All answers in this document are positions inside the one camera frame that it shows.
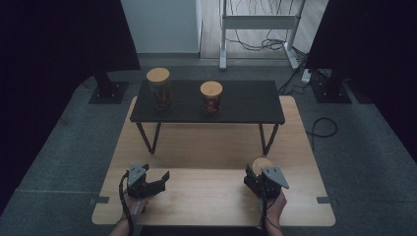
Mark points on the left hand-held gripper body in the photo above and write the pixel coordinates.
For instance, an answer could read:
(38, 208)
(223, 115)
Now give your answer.
(136, 173)

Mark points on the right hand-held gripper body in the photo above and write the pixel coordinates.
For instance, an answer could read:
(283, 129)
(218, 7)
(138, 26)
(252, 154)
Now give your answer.
(274, 177)

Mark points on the wide glass jar pale nuts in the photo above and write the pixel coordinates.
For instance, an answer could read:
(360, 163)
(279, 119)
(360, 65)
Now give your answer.
(260, 163)

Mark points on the black shelf with metal legs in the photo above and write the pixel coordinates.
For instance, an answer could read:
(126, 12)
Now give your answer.
(246, 101)

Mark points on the tall glass jar wooden lid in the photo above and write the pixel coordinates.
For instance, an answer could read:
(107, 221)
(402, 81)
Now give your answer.
(159, 85)

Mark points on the glass jar with red pieces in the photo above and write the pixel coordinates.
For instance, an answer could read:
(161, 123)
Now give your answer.
(211, 90)

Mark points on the person's left hand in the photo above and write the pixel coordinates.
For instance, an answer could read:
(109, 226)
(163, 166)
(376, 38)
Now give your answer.
(141, 203)

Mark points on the person's right hand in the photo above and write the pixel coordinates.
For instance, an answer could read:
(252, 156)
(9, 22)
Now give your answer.
(278, 211)

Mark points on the grey tape marker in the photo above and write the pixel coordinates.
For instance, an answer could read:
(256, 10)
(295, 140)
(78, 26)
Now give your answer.
(99, 200)
(324, 199)

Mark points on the black curtain stand base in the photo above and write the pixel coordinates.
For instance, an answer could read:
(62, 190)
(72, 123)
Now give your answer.
(331, 93)
(108, 93)

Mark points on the white power strip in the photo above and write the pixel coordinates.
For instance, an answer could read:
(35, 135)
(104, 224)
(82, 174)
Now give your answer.
(306, 76)

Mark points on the black curtain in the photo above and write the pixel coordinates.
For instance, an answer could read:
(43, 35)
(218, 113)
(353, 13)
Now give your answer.
(377, 39)
(49, 49)

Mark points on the white metal desk frame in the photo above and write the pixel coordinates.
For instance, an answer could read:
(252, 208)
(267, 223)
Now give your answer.
(259, 22)

